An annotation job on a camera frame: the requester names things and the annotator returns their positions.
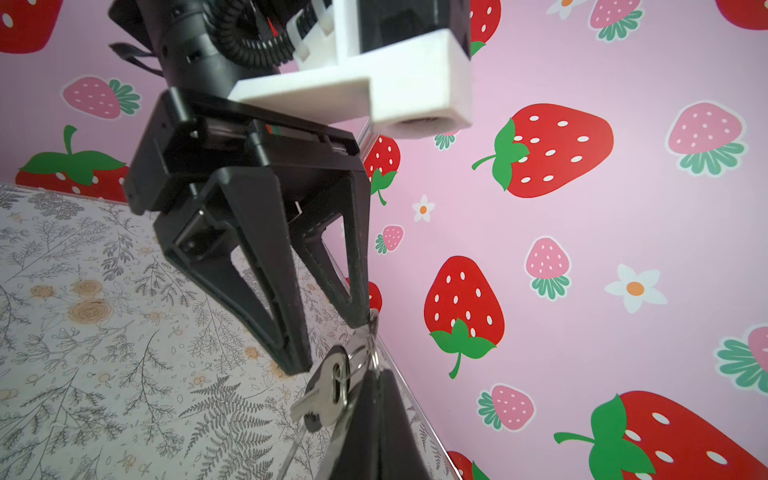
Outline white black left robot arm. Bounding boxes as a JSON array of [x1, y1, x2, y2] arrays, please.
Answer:
[[109, 1, 370, 375]]

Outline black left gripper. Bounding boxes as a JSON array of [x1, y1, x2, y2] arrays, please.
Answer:
[[125, 88, 370, 375]]

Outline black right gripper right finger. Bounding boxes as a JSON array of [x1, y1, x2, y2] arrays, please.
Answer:
[[379, 370, 431, 480]]

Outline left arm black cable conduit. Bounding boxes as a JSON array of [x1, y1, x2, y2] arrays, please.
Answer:
[[206, 0, 319, 68]]

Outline silver metal key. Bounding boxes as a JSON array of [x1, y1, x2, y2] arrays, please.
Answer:
[[290, 346, 350, 432]]

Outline small split key ring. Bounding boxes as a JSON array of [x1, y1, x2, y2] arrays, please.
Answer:
[[347, 308, 382, 385]]

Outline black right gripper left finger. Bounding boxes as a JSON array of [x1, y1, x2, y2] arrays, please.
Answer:
[[316, 371, 380, 480]]

